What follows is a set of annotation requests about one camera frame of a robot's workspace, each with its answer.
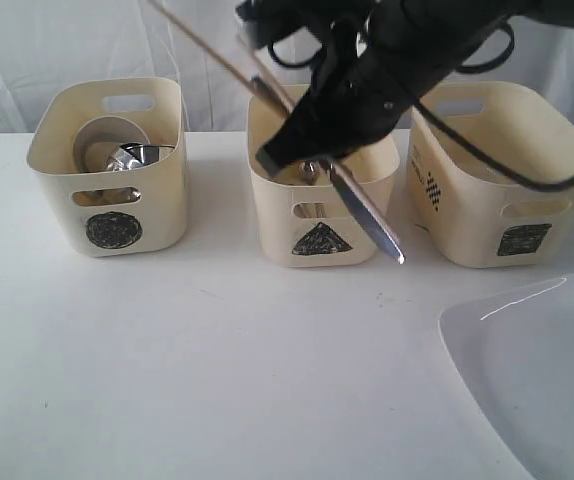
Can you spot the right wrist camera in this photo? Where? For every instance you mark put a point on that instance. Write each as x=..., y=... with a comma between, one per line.
x=268, y=22

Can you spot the cream bin with square mark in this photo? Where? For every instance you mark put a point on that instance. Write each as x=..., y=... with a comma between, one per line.
x=476, y=217

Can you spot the cream bin with circle mark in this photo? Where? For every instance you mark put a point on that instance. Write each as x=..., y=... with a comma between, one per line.
x=104, y=213

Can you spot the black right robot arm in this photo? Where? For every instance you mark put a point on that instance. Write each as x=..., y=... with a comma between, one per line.
x=517, y=10

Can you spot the white backdrop curtain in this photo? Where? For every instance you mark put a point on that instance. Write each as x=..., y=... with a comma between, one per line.
x=47, y=46

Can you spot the cream bin with triangle mark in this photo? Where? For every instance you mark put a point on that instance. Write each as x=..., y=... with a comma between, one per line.
x=306, y=226

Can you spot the steel spoon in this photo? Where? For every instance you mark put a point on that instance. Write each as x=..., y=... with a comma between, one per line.
x=309, y=173

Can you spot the large white square plate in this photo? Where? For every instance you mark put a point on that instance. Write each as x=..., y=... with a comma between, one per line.
x=514, y=352

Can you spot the steel mug with angular handle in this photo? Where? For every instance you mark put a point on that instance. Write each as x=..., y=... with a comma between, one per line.
x=131, y=156

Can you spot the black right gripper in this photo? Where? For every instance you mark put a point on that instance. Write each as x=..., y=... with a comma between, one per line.
x=379, y=61

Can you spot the steel knife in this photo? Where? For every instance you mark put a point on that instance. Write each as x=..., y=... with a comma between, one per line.
x=357, y=202

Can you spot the wooden chopstick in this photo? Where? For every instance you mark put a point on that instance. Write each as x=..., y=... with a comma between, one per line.
x=264, y=85

